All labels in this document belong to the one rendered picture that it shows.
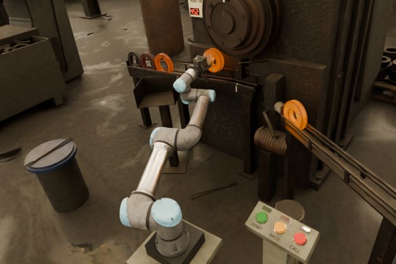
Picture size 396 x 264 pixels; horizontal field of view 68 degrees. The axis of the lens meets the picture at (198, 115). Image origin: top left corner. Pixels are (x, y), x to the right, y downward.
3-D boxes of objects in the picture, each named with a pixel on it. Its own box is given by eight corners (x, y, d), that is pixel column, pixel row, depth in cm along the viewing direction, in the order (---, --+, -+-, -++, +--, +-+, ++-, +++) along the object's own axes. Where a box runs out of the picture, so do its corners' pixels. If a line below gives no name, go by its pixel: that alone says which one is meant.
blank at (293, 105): (293, 129, 156) (288, 131, 155) (285, 102, 157) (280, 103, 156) (311, 128, 141) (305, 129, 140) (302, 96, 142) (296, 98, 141)
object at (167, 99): (158, 156, 245) (141, 76, 207) (190, 156, 241) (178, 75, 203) (152, 173, 227) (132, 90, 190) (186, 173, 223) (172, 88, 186)
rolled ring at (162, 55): (151, 58, 235) (154, 56, 237) (161, 79, 239) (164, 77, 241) (163, 50, 221) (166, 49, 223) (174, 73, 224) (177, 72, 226)
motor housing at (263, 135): (263, 185, 205) (264, 121, 177) (292, 200, 192) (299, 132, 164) (253, 197, 197) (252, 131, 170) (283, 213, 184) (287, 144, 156)
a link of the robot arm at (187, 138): (197, 142, 143) (215, 84, 179) (175, 139, 146) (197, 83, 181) (199, 158, 151) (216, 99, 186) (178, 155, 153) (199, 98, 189)
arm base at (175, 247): (179, 262, 124) (177, 248, 119) (149, 249, 130) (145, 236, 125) (194, 232, 135) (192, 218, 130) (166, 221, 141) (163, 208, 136)
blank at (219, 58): (204, 47, 195) (200, 49, 193) (223, 48, 185) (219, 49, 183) (207, 70, 202) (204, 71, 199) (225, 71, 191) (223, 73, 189)
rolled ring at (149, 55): (151, 53, 232) (154, 52, 233) (137, 52, 244) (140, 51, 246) (157, 75, 239) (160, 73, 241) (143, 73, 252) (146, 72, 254)
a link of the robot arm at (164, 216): (179, 242, 121) (175, 221, 113) (148, 237, 124) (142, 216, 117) (187, 218, 131) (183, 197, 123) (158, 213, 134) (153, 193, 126)
